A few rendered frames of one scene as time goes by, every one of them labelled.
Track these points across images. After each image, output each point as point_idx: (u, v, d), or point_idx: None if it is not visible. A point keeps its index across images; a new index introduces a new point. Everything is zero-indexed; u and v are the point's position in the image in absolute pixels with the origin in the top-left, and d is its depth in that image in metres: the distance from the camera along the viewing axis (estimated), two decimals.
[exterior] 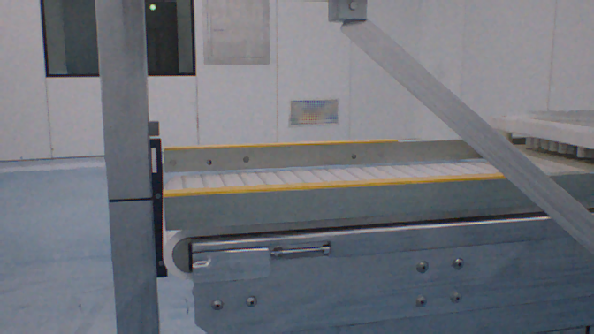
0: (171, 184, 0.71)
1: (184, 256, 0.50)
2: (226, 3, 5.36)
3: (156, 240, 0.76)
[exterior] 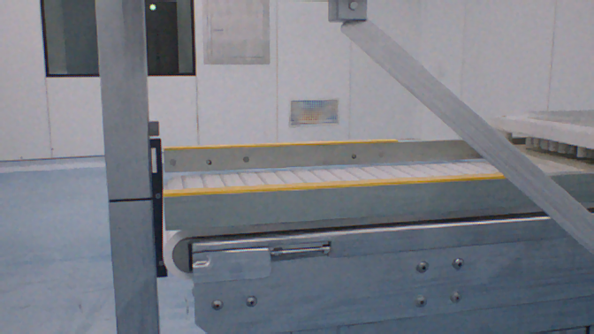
0: (171, 184, 0.71)
1: (184, 256, 0.50)
2: (226, 3, 5.36)
3: (156, 240, 0.76)
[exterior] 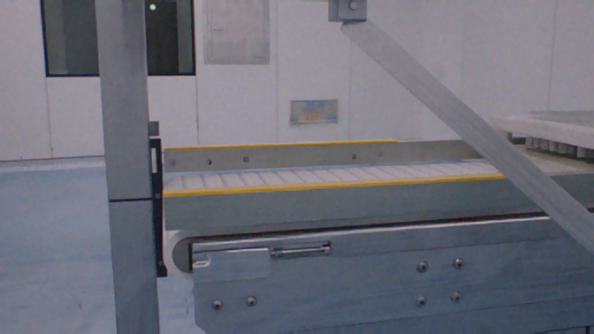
0: (171, 184, 0.71)
1: (184, 256, 0.50)
2: (226, 3, 5.36)
3: (156, 240, 0.76)
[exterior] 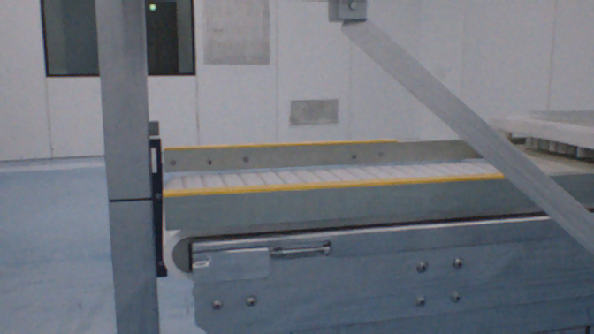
0: (171, 184, 0.71)
1: (184, 256, 0.50)
2: (226, 3, 5.36)
3: (156, 240, 0.76)
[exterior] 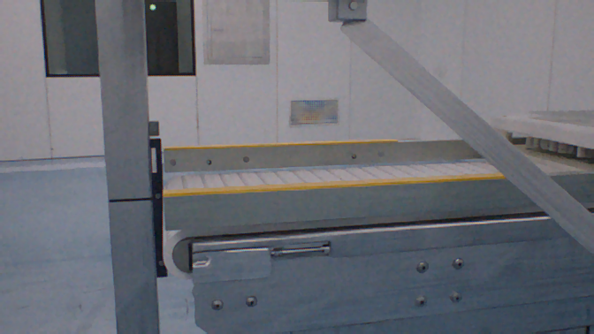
0: (171, 184, 0.71)
1: (184, 256, 0.50)
2: (226, 3, 5.36)
3: (156, 240, 0.76)
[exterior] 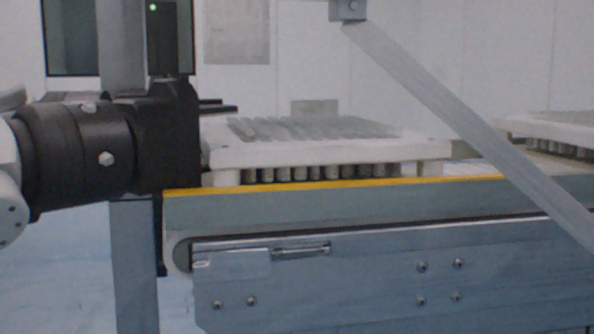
0: None
1: (184, 256, 0.50)
2: (226, 3, 5.36)
3: (156, 240, 0.76)
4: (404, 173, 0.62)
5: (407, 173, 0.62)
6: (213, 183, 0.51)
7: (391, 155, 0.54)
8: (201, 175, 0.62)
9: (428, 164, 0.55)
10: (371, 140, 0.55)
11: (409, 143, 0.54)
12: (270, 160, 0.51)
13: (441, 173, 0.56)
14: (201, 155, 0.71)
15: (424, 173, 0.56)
